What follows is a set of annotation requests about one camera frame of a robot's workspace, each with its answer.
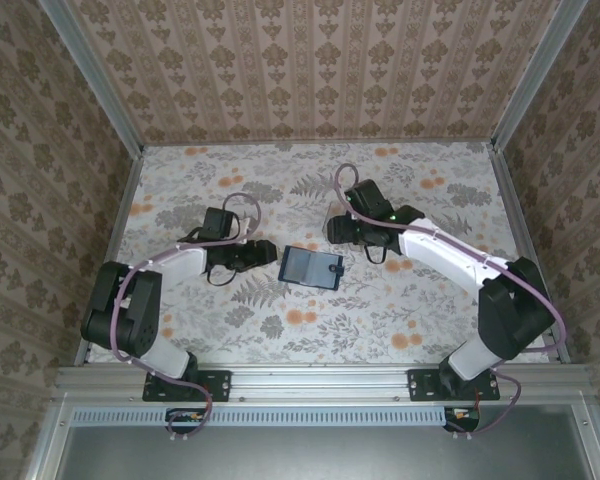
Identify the dark blue card holder wallet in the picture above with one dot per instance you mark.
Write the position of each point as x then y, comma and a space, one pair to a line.
310, 267

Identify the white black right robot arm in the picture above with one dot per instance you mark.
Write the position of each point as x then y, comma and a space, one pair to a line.
445, 255

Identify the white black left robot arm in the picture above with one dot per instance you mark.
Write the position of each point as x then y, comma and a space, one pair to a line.
180, 260

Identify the floral patterned table cover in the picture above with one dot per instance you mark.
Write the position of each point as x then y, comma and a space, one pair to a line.
330, 340

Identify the black connector board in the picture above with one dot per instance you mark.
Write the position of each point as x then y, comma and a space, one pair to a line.
185, 417
462, 417

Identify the grey metal panel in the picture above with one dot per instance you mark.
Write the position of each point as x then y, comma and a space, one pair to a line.
330, 455

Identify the aluminium table side rail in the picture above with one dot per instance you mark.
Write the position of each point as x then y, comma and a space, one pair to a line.
513, 200
122, 205

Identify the aluminium mounting rail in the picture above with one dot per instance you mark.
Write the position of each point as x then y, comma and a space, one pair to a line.
320, 382

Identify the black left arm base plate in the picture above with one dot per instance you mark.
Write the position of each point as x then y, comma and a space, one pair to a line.
220, 385

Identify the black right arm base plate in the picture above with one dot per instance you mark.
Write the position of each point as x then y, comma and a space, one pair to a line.
422, 385

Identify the aluminium frame post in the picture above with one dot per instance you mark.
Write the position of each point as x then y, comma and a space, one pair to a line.
96, 75
536, 75

